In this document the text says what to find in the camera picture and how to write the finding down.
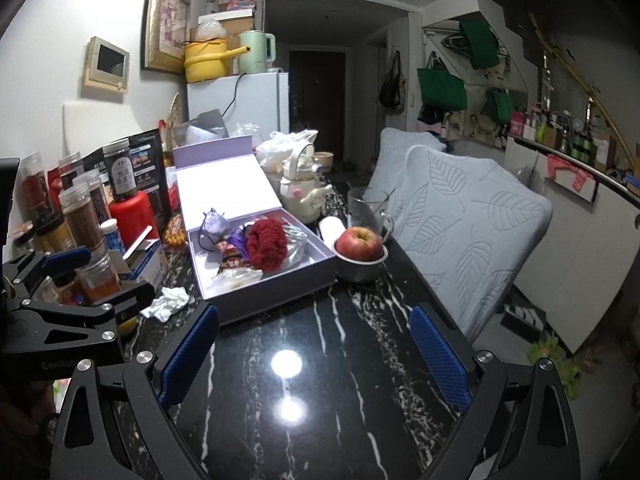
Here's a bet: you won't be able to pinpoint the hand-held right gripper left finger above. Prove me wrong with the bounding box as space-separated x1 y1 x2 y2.
48 304 221 480

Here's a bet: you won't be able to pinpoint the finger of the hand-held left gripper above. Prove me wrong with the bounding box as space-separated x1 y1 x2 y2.
2 246 92 291
75 281 157 333

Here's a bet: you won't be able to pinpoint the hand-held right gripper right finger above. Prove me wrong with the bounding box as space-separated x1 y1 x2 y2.
409 304 581 480

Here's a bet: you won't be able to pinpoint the clear plastic packet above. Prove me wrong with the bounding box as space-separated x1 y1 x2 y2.
207 267 263 295

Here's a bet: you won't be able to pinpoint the purple drawstring pouch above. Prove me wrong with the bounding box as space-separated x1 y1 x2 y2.
200 206 228 251

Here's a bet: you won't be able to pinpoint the purple snack packet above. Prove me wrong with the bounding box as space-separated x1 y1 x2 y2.
229 225 253 256

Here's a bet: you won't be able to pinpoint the red knitted yarn piece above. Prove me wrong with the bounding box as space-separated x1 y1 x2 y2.
245 219 290 275

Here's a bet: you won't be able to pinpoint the lavender gift box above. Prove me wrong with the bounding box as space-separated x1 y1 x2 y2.
172 135 338 326

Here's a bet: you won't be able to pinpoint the crumpled white tissue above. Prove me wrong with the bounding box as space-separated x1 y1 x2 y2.
140 286 191 323

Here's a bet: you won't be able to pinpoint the blue white carton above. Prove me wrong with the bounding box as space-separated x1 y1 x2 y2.
120 237 171 288

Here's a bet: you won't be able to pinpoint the cluster of spice jars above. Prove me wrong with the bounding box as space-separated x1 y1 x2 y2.
17 142 138 306

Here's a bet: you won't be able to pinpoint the red canister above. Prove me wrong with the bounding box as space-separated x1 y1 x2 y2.
109 191 160 248

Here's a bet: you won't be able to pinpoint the yellow orange snack bag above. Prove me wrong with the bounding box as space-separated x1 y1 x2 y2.
162 212 188 246

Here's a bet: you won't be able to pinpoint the black white striped item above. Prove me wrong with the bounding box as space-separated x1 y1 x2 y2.
502 302 546 336

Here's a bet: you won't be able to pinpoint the green slippers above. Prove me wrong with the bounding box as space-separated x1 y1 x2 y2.
527 332 583 401

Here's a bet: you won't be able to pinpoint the metal bowl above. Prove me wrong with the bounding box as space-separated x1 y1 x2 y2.
331 242 390 283

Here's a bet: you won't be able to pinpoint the large leaf pattern chair cushion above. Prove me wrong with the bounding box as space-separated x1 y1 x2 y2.
387 145 553 341

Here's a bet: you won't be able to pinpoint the black printed pouch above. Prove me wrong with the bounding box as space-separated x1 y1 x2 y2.
82 127 173 231

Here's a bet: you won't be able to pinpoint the red apple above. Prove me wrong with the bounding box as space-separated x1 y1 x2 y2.
335 226 385 262

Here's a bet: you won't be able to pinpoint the glass mug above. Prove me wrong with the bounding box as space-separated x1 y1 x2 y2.
347 187 396 241

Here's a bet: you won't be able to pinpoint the white roll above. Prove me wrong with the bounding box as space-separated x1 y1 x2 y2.
319 216 348 245

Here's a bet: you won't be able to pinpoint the white cabinet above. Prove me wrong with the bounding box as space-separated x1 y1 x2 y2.
502 135 640 356

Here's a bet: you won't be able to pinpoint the printed paper sheet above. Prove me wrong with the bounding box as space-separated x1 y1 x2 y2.
185 125 218 147

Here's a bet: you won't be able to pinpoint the gold leaf ornament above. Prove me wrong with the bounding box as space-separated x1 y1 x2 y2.
167 92 183 141

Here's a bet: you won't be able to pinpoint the grey plastic pouch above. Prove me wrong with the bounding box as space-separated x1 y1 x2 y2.
180 109 231 141

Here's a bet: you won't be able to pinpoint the white ceramic teapot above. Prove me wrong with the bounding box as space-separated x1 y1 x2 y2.
277 142 335 225

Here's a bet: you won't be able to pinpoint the crinkled clear bag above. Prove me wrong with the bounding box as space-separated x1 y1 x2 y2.
234 121 263 143

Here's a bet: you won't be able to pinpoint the small leaf pattern chair cushion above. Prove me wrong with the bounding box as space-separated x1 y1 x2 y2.
367 127 448 196

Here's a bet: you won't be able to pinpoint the clear plastic food bag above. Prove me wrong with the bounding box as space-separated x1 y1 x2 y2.
255 130 319 173

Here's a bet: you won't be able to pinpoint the pink cloth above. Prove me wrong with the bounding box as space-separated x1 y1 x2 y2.
545 154 598 192

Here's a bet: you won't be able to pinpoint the white refrigerator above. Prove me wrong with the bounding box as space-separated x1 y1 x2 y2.
186 71 291 136

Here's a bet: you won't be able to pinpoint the yellow pot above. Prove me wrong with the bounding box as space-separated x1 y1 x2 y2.
183 37 251 83

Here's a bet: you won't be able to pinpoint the row of bottles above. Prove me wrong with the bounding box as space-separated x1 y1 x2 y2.
510 102 601 166

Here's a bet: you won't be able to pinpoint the small green tote bag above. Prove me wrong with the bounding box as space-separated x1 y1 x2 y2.
482 87 516 126

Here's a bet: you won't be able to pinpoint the gold framed picture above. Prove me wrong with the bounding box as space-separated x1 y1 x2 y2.
140 0 193 77

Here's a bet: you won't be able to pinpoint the brown cardboard box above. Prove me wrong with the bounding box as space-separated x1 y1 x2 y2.
592 132 618 173

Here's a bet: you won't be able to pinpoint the wide green tote bag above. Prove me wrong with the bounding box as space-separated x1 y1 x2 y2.
416 52 468 111

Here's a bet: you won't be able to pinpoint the black hanging bag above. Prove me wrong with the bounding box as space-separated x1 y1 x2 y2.
377 51 405 113

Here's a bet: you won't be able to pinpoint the green electric kettle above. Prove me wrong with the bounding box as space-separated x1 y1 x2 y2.
237 30 277 75

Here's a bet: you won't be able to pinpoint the white plastic bag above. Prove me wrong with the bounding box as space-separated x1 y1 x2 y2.
194 14 228 43

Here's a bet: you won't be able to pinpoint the dark door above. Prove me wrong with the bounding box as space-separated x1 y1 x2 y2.
289 50 347 161

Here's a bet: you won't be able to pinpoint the stacked cardboard boxes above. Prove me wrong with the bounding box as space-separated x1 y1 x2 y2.
205 0 266 36

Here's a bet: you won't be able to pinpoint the bamboo stair railing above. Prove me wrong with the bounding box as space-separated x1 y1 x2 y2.
530 10 640 186

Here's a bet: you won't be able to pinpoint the tall green tote bag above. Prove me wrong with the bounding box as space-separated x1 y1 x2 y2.
459 16 501 70

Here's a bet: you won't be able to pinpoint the wall intercom panel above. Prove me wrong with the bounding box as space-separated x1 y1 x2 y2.
82 36 132 95

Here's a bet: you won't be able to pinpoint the black power cable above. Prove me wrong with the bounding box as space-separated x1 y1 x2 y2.
222 74 248 116

